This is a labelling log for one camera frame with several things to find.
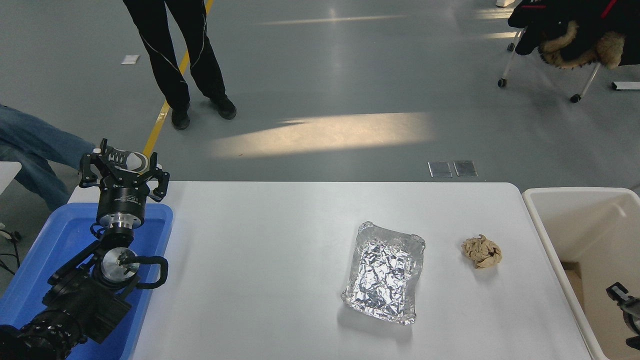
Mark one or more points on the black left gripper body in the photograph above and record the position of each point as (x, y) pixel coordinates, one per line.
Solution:
(122, 200)

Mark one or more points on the brown cardboard piece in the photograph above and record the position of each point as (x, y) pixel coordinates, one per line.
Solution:
(575, 285)

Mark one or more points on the seated person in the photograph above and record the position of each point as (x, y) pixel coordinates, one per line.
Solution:
(30, 135)

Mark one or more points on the blue plastic tray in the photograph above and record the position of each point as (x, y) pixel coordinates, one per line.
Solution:
(60, 235)

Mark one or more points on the white side table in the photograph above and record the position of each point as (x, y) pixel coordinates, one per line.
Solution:
(7, 172)

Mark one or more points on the large pale plastic bin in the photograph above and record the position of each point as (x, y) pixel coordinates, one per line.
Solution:
(575, 215)

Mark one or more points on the standing person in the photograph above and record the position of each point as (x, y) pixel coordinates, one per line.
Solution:
(155, 50)

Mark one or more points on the crumpled tan paper ball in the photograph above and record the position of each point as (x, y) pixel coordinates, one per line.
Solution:
(480, 251)

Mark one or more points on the metal floor plate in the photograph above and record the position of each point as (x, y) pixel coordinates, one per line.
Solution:
(440, 169)
(465, 168)

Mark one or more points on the white flat bar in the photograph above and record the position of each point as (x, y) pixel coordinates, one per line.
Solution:
(626, 85)

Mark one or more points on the crumpled foil tray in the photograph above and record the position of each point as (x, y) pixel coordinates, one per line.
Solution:
(384, 272)

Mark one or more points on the white wheeled chair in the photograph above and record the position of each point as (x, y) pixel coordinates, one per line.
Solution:
(509, 59)

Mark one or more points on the black coat with fur trim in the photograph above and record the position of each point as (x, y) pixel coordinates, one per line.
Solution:
(575, 20)

